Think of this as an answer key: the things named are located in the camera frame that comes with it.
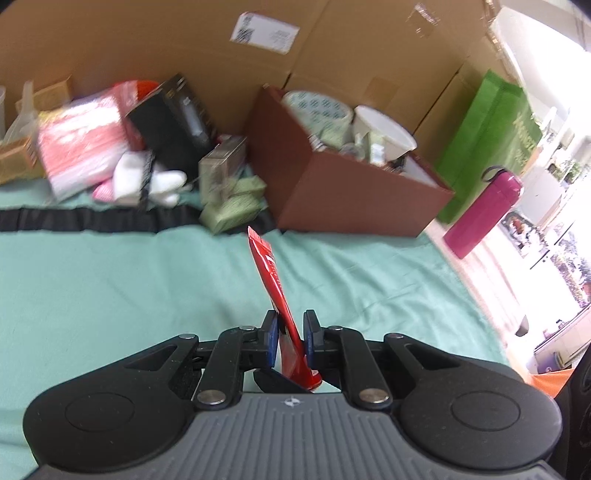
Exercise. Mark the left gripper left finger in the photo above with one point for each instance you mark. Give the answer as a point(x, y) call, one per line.
point(223, 362)

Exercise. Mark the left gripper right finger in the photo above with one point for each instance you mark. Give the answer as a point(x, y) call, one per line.
point(344, 359)

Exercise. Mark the red packet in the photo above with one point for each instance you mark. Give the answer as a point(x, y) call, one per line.
point(294, 365)

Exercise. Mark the olive green small box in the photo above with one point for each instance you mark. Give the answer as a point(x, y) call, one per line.
point(230, 214)

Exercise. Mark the silver long carton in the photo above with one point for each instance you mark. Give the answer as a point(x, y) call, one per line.
point(220, 170)

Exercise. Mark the brown storage box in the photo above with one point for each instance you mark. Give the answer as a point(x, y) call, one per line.
point(321, 191)

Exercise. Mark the black fabric strip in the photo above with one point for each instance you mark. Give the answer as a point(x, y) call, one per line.
point(109, 221)

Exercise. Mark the white cloth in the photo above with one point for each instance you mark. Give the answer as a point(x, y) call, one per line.
point(136, 176)

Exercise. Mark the magenta water bottle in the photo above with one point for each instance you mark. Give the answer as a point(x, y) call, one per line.
point(503, 190)

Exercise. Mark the white paper cup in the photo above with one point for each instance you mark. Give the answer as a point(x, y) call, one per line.
point(398, 141)

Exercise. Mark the black charger box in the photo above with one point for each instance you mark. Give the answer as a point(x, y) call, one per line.
point(174, 126)

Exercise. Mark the pink white plastic bags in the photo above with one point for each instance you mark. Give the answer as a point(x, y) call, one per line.
point(81, 143)

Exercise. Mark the green fabric bag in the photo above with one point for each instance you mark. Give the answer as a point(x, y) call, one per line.
point(499, 130)

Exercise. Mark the gold patterned box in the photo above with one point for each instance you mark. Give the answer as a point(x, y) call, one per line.
point(19, 161)

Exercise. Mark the large cardboard box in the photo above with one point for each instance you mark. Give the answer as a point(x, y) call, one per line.
point(396, 56)

